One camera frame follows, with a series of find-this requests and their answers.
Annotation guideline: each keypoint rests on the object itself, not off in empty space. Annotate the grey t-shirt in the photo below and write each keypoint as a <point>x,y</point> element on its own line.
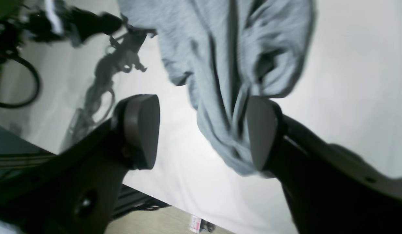
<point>226,51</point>

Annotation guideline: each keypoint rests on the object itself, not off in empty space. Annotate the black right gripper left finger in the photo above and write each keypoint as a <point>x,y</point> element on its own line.
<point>75,192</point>

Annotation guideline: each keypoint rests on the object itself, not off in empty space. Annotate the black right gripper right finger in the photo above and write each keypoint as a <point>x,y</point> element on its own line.
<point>328,188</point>

